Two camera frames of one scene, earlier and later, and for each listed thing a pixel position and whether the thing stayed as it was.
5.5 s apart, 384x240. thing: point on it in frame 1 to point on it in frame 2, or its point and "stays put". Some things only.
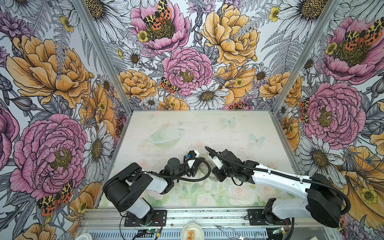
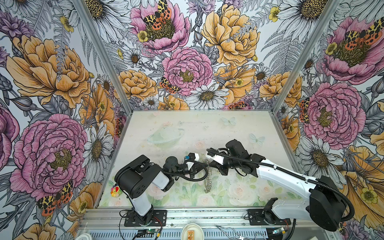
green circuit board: x=152 y=230 stays put
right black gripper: x=217 y=173 to x=220 y=167
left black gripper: x=193 y=170 stays put
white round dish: x=198 y=233 stays put
